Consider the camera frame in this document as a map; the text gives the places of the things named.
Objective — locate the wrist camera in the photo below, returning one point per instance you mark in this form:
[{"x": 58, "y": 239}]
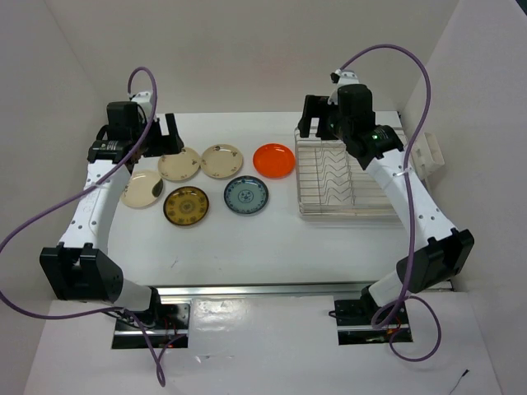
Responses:
[
  {"x": 143, "y": 98},
  {"x": 342, "y": 78}
]

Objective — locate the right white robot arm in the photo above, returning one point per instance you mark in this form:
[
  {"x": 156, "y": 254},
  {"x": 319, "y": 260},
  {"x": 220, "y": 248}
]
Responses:
[{"x": 437, "y": 250}]

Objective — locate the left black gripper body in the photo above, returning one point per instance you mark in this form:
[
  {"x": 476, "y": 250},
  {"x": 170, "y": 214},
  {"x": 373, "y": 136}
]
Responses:
[{"x": 144, "y": 143}]

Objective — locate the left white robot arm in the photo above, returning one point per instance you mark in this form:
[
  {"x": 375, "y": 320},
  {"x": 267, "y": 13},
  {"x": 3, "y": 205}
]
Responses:
[{"x": 79, "y": 268}]

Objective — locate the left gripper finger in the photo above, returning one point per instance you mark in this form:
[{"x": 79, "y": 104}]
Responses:
[
  {"x": 171, "y": 141},
  {"x": 146, "y": 142}
]

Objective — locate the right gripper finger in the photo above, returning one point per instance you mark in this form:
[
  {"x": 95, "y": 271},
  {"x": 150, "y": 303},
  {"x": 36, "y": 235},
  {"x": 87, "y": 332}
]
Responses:
[
  {"x": 315, "y": 107},
  {"x": 324, "y": 129}
]

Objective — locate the orange plate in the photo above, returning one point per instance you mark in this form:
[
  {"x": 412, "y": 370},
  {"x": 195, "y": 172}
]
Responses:
[{"x": 274, "y": 160}]

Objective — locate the cream floral plate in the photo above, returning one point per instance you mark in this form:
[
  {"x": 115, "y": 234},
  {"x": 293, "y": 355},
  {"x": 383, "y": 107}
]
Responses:
[
  {"x": 179, "y": 167},
  {"x": 221, "y": 161}
]

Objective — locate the yellow patterned plate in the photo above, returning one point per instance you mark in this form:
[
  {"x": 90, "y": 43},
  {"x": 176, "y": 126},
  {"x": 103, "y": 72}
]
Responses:
[{"x": 186, "y": 206}]

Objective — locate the cream plate with dark blotch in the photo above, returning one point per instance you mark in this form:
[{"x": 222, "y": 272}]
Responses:
[{"x": 142, "y": 190}]

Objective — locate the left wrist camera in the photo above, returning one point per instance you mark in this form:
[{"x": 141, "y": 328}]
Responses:
[{"x": 143, "y": 98}]

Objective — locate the blue white patterned plate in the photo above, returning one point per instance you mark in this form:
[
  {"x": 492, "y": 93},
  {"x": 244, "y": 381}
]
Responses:
[{"x": 246, "y": 195}]

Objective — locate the wire dish rack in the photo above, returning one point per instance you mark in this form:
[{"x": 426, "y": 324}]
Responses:
[{"x": 331, "y": 184}]

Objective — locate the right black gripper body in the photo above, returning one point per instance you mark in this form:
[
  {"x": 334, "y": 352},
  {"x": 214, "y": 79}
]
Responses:
[{"x": 338, "y": 121}]

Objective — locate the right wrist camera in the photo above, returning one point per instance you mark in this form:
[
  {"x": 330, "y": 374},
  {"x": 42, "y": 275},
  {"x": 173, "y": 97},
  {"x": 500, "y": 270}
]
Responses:
[{"x": 342, "y": 78}]

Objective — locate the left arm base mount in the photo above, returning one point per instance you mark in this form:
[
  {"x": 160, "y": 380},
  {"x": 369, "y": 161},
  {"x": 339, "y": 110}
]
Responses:
[{"x": 168, "y": 327}]

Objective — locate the aluminium rail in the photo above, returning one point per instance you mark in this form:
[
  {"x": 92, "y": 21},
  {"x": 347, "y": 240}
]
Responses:
[{"x": 170, "y": 294}]

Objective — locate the white cutlery holder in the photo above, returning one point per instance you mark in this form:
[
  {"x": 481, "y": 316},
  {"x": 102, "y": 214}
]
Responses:
[{"x": 426, "y": 155}]

